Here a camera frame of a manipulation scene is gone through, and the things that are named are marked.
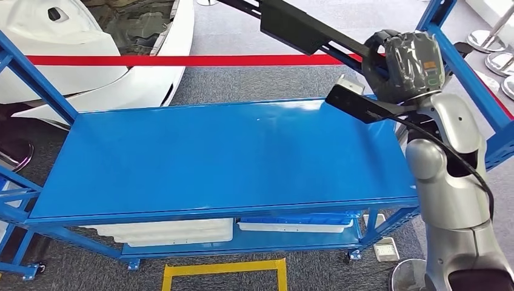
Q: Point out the long black plastic part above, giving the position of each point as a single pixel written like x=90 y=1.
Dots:
x=293 y=28

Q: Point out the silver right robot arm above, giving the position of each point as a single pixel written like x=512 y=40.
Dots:
x=453 y=201

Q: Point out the large blue metal shelf rack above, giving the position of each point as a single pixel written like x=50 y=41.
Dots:
x=200 y=160

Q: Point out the clear square floor cover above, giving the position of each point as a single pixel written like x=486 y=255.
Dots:
x=374 y=221

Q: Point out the clear floor socket box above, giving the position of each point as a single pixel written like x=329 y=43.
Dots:
x=386 y=250

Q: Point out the white car body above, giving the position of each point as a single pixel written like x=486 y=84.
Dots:
x=40 y=72

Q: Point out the small blue metal rack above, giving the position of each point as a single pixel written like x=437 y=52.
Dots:
x=20 y=270

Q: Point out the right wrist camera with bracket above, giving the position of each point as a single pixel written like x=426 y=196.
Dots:
x=361 y=108

